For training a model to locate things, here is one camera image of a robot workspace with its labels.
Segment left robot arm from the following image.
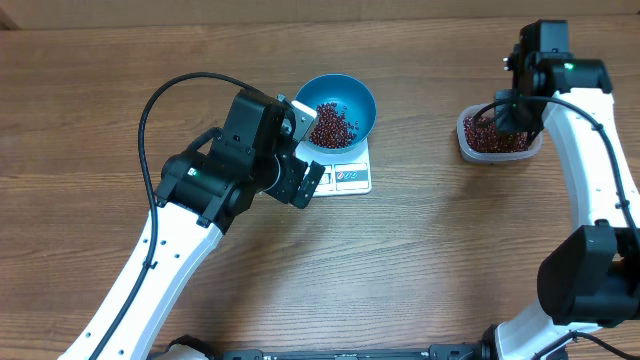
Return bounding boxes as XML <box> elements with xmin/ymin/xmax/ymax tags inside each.
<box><xmin>62</xmin><ymin>126</ymin><xmax>324</xmax><ymax>359</ymax></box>

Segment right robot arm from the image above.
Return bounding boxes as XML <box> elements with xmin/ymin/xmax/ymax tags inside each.
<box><xmin>485</xmin><ymin>20</ymin><xmax>639</xmax><ymax>359</ymax></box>

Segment white digital kitchen scale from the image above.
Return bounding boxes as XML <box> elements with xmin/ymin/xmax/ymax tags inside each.
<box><xmin>296</xmin><ymin>140</ymin><xmax>372</xmax><ymax>197</ymax></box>

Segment red beans in bowl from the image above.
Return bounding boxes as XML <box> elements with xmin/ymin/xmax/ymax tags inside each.
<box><xmin>309</xmin><ymin>102</ymin><xmax>358</xmax><ymax>149</ymax></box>

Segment blue metal bowl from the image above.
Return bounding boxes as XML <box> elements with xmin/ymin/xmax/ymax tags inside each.
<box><xmin>295</xmin><ymin>74</ymin><xmax>378</xmax><ymax>149</ymax></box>

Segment clear plastic bean container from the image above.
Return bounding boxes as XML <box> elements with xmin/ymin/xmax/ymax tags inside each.
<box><xmin>456</xmin><ymin>104</ymin><xmax>544</xmax><ymax>164</ymax></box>

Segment red adzuki beans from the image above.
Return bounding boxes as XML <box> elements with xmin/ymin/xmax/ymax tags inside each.
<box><xmin>463</xmin><ymin>117</ymin><xmax>529</xmax><ymax>153</ymax></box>

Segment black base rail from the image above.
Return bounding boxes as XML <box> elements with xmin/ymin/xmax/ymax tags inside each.
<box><xmin>214</xmin><ymin>343</ymin><xmax>498</xmax><ymax>360</ymax></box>

